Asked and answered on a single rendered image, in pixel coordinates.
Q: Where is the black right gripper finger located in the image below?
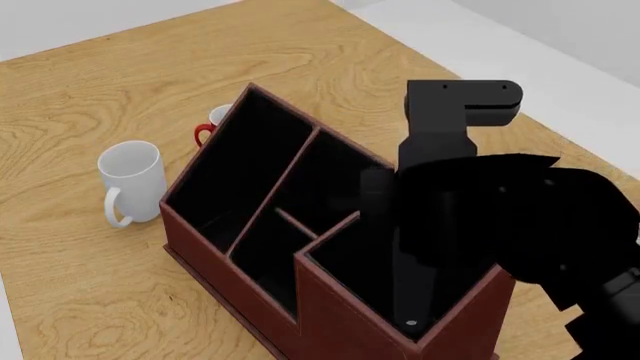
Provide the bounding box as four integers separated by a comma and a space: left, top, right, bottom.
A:
464, 78, 524, 111
464, 105, 522, 128

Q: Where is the dark red leather caddy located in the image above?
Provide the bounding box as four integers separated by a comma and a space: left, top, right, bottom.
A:
159, 81, 517, 360

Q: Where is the white ceramic mug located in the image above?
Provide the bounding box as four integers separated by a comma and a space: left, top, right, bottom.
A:
96, 139, 168, 229

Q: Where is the white mug with red handle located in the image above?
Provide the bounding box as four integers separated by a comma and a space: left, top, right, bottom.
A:
193, 103, 236, 149

